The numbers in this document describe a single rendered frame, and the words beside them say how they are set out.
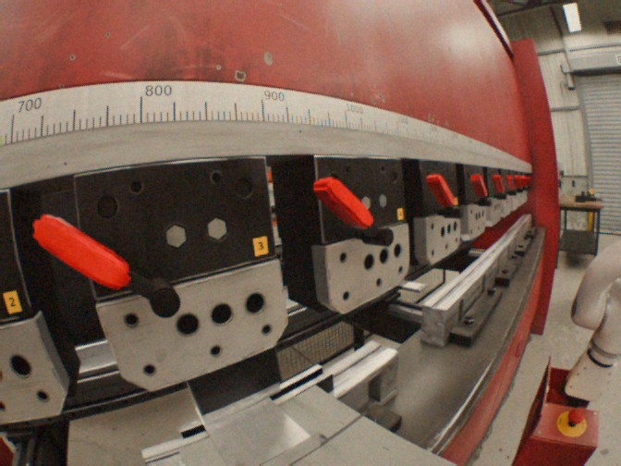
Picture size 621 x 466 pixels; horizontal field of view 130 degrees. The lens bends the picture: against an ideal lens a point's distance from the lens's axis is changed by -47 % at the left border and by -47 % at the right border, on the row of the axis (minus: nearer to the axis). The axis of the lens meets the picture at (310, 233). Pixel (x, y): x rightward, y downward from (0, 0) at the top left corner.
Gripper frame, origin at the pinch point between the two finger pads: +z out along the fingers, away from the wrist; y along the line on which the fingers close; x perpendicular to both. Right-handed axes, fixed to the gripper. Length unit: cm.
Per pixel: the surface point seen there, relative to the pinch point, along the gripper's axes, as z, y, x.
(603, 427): 69, 61, 69
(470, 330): -12.5, -32.0, -0.6
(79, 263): -44, -40, -57
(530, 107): -92, -27, 169
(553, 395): 0.2, -5.4, 2.4
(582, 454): -2.4, 3.4, -15.1
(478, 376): -10.7, -26.1, -12.1
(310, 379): -21, -44, -38
